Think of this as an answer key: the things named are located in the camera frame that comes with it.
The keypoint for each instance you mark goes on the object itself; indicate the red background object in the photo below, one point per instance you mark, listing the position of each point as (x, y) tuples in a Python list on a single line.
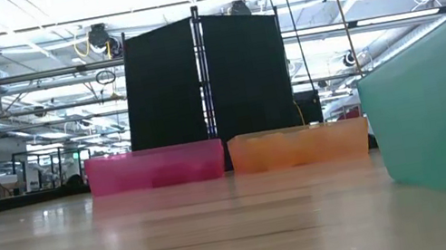
[(353, 112)]

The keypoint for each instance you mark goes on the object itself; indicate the green translucent plastic bin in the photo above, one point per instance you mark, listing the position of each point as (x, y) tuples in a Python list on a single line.
[(445, 104)]

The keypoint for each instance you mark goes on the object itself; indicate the black aluminium table frame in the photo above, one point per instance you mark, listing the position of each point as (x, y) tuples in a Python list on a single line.
[(11, 203)]

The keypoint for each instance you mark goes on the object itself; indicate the black background box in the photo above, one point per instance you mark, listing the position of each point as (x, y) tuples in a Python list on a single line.
[(308, 107)]

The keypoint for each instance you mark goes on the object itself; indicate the orange translucent plastic bin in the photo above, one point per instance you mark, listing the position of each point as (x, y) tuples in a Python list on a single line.
[(300, 145)]

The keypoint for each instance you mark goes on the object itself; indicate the pink translucent plastic bin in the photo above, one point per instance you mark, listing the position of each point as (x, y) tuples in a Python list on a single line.
[(121, 172)]

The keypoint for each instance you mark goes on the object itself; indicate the black folding screen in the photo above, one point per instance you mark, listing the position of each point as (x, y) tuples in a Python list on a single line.
[(161, 85)]

